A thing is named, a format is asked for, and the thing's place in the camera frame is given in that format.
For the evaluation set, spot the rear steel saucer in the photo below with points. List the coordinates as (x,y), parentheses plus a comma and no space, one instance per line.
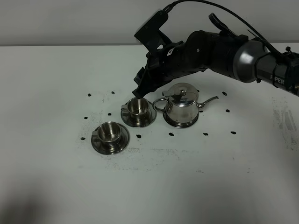
(150,119)

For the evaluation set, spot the teapot steel saucer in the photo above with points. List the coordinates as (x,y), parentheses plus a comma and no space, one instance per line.
(178,124)

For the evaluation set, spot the front steel saucer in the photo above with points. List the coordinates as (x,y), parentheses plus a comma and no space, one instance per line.
(125,137)

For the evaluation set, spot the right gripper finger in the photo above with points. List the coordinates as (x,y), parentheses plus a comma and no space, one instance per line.
(139,93)

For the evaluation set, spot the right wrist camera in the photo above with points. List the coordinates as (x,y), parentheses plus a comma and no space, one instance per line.
(149,34)

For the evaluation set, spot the stainless steel teapot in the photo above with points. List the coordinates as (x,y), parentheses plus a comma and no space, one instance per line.
(180,102)

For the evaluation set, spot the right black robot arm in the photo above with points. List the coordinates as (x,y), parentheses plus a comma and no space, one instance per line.
(234,56)

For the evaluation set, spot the front steel teacup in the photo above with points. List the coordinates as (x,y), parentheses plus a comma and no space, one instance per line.
(107,135)

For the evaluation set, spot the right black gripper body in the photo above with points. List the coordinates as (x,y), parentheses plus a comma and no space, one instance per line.
(152,76)

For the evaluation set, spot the steel teacup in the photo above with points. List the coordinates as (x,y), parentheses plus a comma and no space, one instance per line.
(107,135)
(135,110)

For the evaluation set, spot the rear steel teacup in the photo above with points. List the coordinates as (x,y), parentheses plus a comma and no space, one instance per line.
(135,110)

